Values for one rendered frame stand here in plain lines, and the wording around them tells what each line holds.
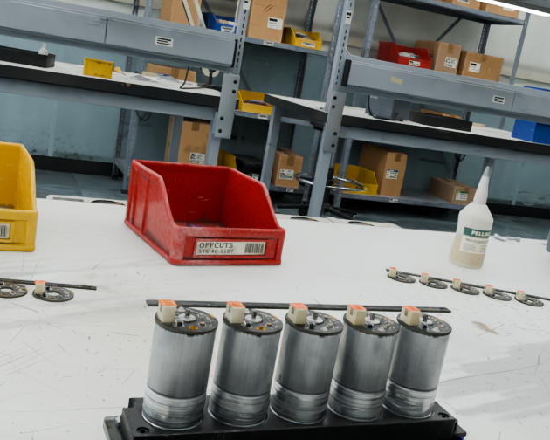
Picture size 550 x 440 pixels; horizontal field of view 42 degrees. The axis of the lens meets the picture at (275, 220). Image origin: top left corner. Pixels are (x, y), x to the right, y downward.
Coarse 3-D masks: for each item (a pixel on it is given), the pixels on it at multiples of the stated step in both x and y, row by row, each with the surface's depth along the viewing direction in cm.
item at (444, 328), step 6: (396, 318) 33; (432, 318) 33; (402, 324) 32; (420, 324) 32; (432, 324) 32; (438, 324) 32; (444, 324) 33; (414, 330) 31; (420, 330) 31; (426, 330) 31; (432, 330) 32; (444, 330) 32; (450, 330) 32
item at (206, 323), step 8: (176, 312) 28; (184, 312) 29; (192, 312) 29; (200, 312) 29; (160, 320) 27; (176, 320) 27; (200, 320) 28; (208, 320) 28; (216, 320) 28; (168, 328) 27; (176, 328) 27; (184, 328) 27; (200, 328) 27; (208, 328) 27; (216, 328) 28
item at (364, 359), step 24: (360, 336) 30; (384, 336) 30; (336, 360) 32; (360, 360) 30; (384, 360) 31; (336, 384) 31; (360, 384) 31; (384, 384) 31; (336, 408) 31; (360, 408) 31
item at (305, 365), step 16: (320, 320) 30; (288, 336) 30; (304, 336) 29; (320, 336) 29; (336, 336) 29; (288, 352) 30; (304, 352) 29; (320, 352) 29; (336, 352) 30; (288, 368) 30; (304, 368) 29; (320, 368) 29; (288, 384) 30; (304, 384) 30; (320, 384) 30; (272, 400) 31; (288, 400) 30; (304, 400) 30; (320, 400) 30; (288, 416) 30; (304, 416) 30; (320, 416) 30
